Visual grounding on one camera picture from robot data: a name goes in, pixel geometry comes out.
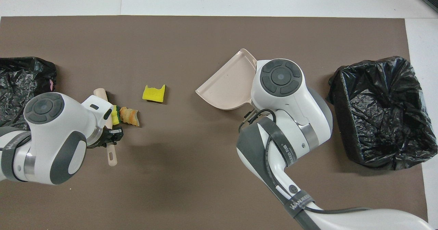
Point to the black bag lined bin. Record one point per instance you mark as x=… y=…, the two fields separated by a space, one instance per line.
x=383 y=120
x=20 y=76

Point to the beige plastic dustpan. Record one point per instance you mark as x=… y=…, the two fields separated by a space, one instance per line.
x=226 y=86

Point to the notched yellow green sponge piece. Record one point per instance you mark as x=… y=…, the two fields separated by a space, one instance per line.
x=154 y=94

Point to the beige hand brush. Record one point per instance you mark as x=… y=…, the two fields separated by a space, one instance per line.
x=112 y=156

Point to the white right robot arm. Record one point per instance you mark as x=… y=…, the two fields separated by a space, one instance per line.
x=284 y=96

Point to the brown toasted croissant piece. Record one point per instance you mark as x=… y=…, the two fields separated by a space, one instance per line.
x=129 y=115

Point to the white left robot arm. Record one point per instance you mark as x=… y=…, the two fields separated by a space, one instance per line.
x=58 y=137

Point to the yellow sponge piece dark spot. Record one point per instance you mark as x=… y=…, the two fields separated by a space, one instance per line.
x=115 y=118

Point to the brown table mat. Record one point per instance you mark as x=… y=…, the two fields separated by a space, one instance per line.
x=191 y=175

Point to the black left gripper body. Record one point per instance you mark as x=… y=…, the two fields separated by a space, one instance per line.
x=101 y=141

